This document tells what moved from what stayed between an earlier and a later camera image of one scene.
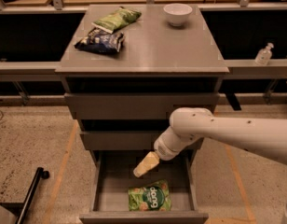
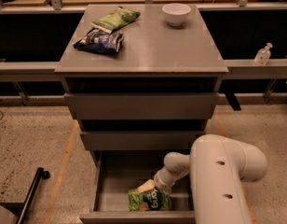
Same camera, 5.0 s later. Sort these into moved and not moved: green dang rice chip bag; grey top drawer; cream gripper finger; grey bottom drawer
Moved: cream gripper finger
Not moved: green dang rice chip bag; grey top drawer; grey bottom drawer
